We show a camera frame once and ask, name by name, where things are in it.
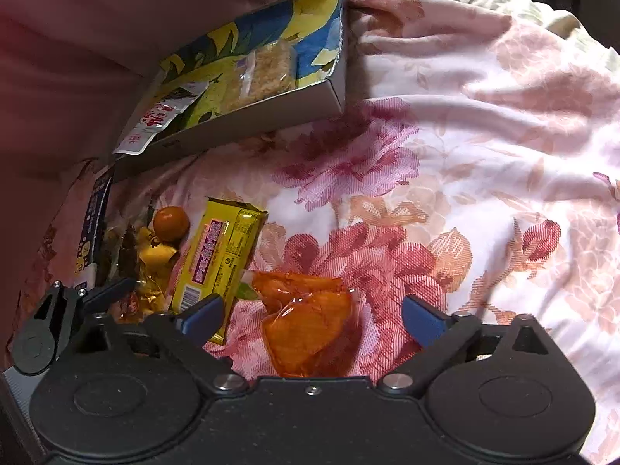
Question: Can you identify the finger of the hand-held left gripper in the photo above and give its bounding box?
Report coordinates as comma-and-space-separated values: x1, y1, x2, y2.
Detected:
34, 277, 138, 332

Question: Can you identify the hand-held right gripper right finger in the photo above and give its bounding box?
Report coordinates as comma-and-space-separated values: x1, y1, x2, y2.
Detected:
378, 294, 553, 394

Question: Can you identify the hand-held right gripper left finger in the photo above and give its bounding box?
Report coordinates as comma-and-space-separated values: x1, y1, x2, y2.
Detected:
72, 294, 249, 394

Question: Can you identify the pile of golden candies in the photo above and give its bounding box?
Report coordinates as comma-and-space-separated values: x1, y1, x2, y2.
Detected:
114, 223, 181, 324

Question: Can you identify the yellow pink snack packet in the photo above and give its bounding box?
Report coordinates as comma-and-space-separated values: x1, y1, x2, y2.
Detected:
167, 197, 269, 347

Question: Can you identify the clear orange snack packet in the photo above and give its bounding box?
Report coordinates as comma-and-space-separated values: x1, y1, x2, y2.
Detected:
247, 270, 357, 315
262, 291, 362, 379

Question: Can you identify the small orange tangerine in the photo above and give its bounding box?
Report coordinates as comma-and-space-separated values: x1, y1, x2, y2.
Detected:
152, 206, 191, 243

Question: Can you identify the blue yellow printed cardboard box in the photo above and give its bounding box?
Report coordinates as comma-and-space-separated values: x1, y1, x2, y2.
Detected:
112, 0, 350, 180

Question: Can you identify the dark blue snack packet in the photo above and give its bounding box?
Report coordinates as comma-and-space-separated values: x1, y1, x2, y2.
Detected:
72, 165, 117, 291

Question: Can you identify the pink floral blanket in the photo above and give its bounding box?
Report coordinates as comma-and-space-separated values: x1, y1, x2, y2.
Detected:
5, 0, 620, 465

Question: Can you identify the white red snack packet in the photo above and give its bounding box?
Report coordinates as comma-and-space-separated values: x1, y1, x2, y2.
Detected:
112, 82, 210, 156

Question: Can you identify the clear rice cracker packet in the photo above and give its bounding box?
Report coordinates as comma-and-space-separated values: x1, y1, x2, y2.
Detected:
220, 41, 296, 112

